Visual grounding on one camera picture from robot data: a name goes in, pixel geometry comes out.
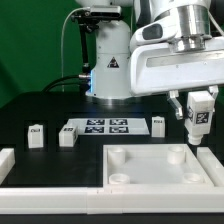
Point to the white tag sheet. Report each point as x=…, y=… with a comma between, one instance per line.
x=110, y=126

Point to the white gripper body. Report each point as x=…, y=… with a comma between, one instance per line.
x=175, y=53

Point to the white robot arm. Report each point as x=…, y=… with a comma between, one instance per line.
x=109, y=79

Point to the white obstacle fence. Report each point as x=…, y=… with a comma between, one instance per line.
x=124, y=198

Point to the black camera stand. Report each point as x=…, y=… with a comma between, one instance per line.
x=83, y=40

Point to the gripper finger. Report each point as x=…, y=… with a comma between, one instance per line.
x=173, y=100
x=213, y=90

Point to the black camera on stand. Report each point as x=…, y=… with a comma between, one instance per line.
x=101, y=11

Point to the white square table top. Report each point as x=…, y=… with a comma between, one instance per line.
x=152, y=164

